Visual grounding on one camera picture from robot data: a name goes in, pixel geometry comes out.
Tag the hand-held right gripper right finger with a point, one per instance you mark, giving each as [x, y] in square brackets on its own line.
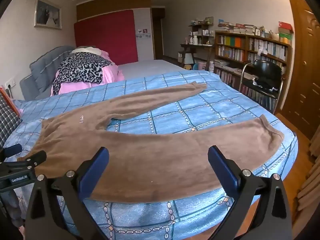
[222, 173]

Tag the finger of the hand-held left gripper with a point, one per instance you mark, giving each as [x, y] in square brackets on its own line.
[33, 158]
[11, 150]

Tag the small desktop shelf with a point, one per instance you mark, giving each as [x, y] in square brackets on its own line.
[201, 31]

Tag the pink storage bin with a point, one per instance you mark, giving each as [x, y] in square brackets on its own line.
[200, 65]

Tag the leopard print cloth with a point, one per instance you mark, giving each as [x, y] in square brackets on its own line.
[80, 70]

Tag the red box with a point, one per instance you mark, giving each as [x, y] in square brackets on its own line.
[285, 27]

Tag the black metal chair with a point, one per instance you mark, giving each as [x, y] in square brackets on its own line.
[267, 72]

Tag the plaid cloth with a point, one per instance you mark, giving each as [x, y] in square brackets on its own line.
[7, 120]

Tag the dark wooden desk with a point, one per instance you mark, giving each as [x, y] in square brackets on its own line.
[197, 47]

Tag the brown fluffy towel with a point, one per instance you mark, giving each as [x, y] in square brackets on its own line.
[150, 160]

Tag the red wall panel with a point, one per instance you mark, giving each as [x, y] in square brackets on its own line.
[107, 37]

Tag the wooden bookshelf with books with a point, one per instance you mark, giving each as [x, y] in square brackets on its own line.
[232, 52]

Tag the white bed sheet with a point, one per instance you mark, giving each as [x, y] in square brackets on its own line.
[150, 67]

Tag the blue checked bed sheet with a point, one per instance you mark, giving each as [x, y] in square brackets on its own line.
[175, 112]

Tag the pile of books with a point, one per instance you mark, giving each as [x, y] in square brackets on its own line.
[237, 28]

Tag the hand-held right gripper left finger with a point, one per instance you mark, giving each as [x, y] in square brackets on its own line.
[94, 173]

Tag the white wall socket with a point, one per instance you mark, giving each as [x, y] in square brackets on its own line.
[10, 83]

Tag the framed wall photo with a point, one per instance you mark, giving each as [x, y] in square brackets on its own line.
[47, 13]

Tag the brown wooden door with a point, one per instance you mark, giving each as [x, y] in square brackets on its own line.
[305, 62]

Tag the wall stickers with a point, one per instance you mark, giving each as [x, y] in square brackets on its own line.
[143, 33]

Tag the beige curtain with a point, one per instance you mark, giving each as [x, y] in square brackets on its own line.
[310, 180]

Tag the grey padded headboard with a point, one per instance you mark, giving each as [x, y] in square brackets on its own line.
[42, 72]

